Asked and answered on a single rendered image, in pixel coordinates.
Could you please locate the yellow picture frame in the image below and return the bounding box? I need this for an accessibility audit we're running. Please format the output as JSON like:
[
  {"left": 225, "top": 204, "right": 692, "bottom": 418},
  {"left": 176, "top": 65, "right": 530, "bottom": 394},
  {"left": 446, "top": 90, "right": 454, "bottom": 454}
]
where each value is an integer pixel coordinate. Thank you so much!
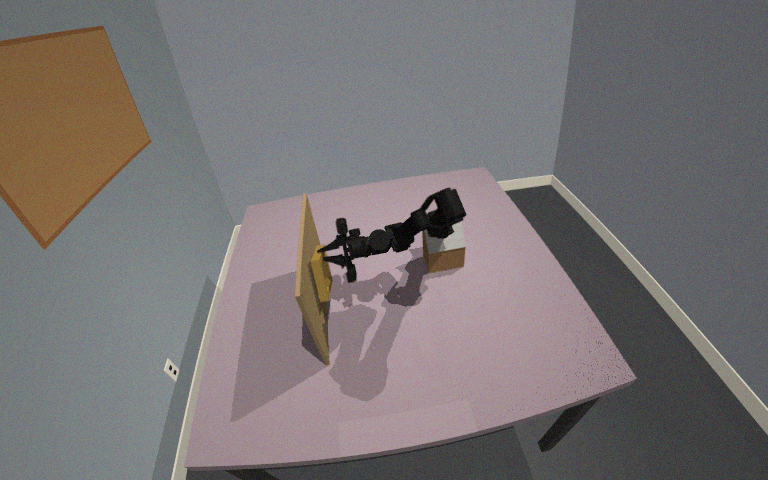
[{"left": 310, "top": 244, "right": 333, "bottom": 302}]

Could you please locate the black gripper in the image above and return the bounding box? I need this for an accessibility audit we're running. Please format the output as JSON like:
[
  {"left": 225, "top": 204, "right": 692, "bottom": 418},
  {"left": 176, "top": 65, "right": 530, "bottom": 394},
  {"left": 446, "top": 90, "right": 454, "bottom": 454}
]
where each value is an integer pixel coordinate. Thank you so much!
[{"left": 317, "top": 218, "right": 371, "bottom": 283}]

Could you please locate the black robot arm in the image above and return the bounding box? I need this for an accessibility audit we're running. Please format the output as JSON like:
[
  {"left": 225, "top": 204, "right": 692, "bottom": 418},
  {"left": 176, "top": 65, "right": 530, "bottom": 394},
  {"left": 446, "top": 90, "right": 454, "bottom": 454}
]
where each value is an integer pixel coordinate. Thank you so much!
[{"left": 368, "top": 187, "right": 466, "bottom": 255}]

